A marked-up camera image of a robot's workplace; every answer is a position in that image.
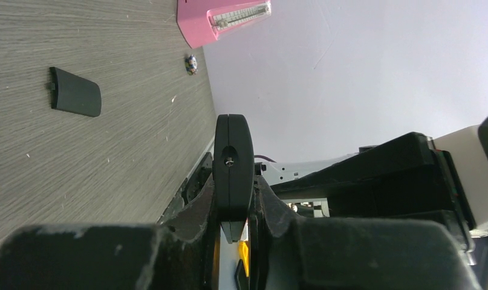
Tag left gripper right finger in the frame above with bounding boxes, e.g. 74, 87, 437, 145
249, 176, 304, 289

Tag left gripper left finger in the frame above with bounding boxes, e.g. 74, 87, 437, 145
161, 176, 218, 289

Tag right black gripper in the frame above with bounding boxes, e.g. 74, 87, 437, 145
271, 132, 475, 253

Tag black remote control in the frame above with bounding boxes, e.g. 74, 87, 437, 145
212, 114, 255, 243

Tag black battery cover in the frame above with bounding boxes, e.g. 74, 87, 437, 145
49, 66, 102, 117

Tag small patterned ball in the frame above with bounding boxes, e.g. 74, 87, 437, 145
184, 54, 198, 76

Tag pink metronome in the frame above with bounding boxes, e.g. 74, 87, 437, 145
177, 0, 272, 49

